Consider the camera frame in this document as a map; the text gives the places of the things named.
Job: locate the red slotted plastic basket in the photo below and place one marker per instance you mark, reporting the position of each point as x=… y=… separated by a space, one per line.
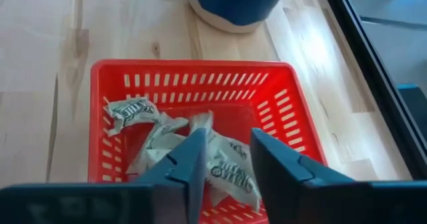
x=200 y=70

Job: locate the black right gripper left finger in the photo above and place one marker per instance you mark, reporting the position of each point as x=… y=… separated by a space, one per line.
x=187 y=170

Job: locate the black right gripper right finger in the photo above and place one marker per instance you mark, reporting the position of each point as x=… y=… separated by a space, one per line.
x=280 y=170

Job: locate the blue ceramic cup beige base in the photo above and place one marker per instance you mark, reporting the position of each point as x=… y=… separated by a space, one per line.
x=237 y=0

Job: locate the pale green snack packet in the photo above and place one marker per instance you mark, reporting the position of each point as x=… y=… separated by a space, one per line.
x=230 y=170
x=160 y=140
x=133 y=110

